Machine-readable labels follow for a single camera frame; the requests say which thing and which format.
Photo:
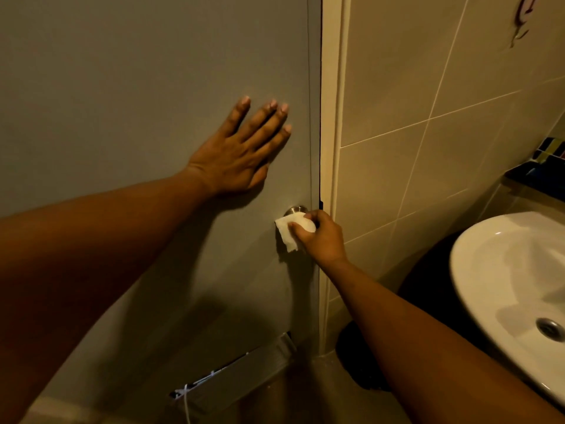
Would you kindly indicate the person's left forearm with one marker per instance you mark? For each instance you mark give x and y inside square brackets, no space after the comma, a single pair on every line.
[88,260]

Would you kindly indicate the cream door frame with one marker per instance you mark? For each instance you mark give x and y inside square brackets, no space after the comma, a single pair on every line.
[330,105]

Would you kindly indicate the black waste bin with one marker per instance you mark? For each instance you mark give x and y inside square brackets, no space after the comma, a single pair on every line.
[432,282]

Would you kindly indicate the grey door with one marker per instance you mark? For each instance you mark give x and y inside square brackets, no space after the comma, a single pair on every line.
[132,74]

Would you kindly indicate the dark ledge with colourful tiles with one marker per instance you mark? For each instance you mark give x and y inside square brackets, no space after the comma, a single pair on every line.
[545,169]

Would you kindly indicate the silver door knob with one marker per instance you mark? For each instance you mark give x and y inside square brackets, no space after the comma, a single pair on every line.
[295,210]

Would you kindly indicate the metal door vent plate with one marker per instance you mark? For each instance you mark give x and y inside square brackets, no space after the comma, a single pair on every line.
[238,379]

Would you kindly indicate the white tissue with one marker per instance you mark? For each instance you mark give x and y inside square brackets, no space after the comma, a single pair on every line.
[289,229]

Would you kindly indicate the person's left middle finger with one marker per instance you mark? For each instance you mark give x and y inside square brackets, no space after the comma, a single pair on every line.
[269,127]

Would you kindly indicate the white ceramic sink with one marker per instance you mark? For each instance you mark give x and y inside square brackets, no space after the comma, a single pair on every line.
[498,269]

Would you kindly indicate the person's right hand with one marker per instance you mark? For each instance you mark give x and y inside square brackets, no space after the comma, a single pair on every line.
[324,242]

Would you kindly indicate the person's right thumb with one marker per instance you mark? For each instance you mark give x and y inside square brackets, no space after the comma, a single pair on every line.
[299,235]

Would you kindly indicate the metal sink drain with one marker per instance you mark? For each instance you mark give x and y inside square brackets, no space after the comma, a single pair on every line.
[550,329]

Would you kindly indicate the person's left thumb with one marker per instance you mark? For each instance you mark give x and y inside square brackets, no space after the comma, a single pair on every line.
[259,176]

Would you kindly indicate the purple wall hook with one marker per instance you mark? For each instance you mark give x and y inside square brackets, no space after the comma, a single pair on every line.
[523,15]

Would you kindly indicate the person's left little finger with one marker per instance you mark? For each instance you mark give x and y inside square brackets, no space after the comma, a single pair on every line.
[234,118]

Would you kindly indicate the person's left hand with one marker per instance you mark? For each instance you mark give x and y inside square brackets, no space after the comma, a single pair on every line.
[229,161]

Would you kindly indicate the person's right forearm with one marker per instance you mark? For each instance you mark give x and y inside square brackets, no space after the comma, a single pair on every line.
[423,348]

